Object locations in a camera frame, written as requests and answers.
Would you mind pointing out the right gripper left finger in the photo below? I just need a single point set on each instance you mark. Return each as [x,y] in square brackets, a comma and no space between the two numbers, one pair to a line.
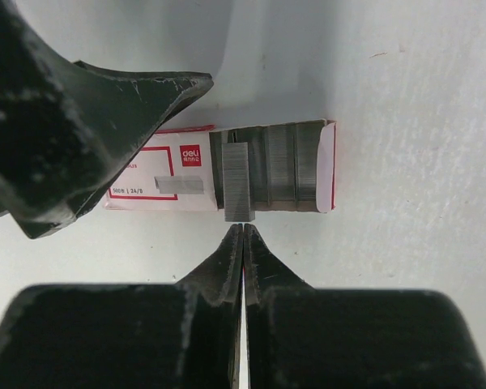
[180,335]

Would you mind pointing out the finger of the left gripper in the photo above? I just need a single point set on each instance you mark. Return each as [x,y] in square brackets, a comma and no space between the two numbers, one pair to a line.
[69,129]

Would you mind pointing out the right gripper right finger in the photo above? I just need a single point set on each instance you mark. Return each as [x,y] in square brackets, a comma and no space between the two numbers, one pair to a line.
[299,336]

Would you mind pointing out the short grey staple strip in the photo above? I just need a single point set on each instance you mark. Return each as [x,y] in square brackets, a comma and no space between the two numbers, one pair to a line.
[238,206]

